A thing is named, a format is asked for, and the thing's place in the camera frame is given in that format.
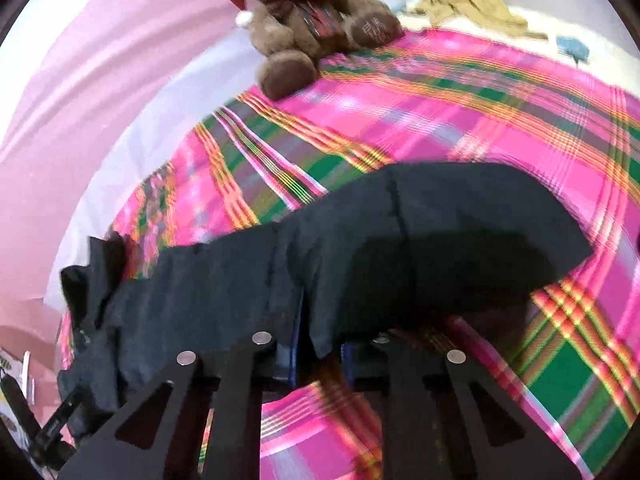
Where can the beige crumpled cloth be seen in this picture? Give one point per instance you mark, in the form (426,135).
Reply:
(465,0)

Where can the pink wall sheet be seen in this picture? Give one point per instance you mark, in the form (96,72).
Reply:
(75,110)

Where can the pink plaid blanket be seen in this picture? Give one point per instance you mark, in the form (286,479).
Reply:
(450,110)

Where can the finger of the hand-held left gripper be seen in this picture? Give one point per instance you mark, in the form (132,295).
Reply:
(57,420)

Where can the white bed sheet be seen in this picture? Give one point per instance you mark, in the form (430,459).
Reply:
(600,77)

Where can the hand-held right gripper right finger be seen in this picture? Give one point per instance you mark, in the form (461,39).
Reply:
(352,362)

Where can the black garment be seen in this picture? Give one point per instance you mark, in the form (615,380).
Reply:
(425,240)

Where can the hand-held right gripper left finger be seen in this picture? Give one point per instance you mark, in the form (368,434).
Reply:
(294,345)

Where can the brown teddy bear red hat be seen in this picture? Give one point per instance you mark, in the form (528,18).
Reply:
(300,10)

